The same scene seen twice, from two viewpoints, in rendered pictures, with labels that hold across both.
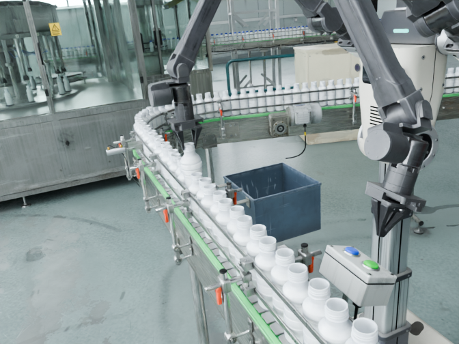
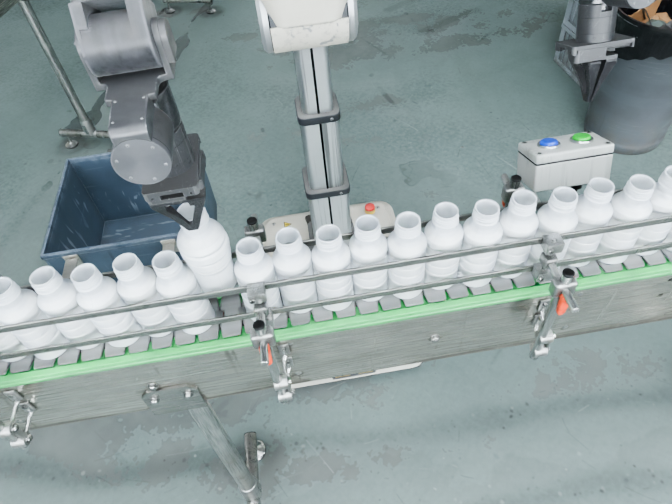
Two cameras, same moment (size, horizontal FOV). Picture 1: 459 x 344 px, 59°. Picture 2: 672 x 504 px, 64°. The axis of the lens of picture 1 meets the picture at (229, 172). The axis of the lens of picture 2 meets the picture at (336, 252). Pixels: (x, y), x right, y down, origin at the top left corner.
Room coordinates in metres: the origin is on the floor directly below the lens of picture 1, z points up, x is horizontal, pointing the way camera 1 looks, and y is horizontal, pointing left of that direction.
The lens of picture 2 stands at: (0.92, 0.56, 1.74)
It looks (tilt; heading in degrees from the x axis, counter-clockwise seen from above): 50 degrees down; 288
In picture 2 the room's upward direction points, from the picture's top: 7 degrees counter-clockwise
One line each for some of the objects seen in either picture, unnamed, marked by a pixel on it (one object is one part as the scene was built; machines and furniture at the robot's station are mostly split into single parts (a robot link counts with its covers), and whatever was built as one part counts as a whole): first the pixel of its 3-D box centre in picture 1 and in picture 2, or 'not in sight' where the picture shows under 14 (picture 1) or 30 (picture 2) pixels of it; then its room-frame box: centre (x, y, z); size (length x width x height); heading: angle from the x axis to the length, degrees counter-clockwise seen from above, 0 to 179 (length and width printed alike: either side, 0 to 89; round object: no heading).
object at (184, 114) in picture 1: (184, 112); (166, 150); (1.26, 0.12, 1.35); 0.10 x 0.07 x 0.07; 111
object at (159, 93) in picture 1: (168, 84); (137, 101); (1.24, 0.16, 1.44); 0.12 x 0.09 x 0.12; 112
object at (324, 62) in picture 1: (341, 91); not in sight; (5.33, -1.55, 0.59); 1.10 x 0.62 x 1.18; 93
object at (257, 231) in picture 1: (259, 259); (514, 234); (0.82, -0.05, 1.08); 0.06 x 0.06 x 0.17
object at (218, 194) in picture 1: (222, 218); (368, 258); (1.04, 0.03, 1.08); 0.06 x 0.06 x 0.17
